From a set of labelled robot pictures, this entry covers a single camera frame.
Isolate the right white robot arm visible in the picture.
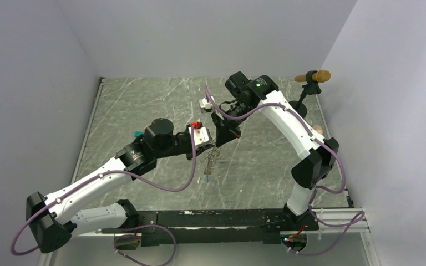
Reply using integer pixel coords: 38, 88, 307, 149
205, 71, 339, 231

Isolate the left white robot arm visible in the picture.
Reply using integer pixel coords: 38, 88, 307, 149
26, 118, 213, 253

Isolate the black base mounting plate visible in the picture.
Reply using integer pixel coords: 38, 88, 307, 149
101, 208, 320, 247

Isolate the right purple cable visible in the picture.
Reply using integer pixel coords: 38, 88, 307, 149
204, 84, 366, 257

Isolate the black microphone stand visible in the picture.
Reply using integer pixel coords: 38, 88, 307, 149
290, 80, 322, 118

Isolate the teal key tag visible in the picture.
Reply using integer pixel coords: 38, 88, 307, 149
134, 131, 144, 138

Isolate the round metal keyring disc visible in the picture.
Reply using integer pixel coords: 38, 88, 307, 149
204, 147, 219, 176

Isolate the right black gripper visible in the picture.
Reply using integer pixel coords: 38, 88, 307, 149
211, 100, 256, 147

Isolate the purple cable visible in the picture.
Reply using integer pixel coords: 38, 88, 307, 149
204, 84, 366, 257
10, 126, 197, 256

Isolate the pink cylindrical object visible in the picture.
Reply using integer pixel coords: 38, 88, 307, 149
312, 125, 324, 135

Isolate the gold microphone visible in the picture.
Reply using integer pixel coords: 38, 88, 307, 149
295, 69, 331, 83

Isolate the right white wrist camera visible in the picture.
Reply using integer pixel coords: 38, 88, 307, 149
199, 97, 213, 113

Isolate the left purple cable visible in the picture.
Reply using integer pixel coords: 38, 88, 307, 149
10, 126, 197, 256

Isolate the aluminium frame rail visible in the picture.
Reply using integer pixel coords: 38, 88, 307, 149
313, 208, 370, 233

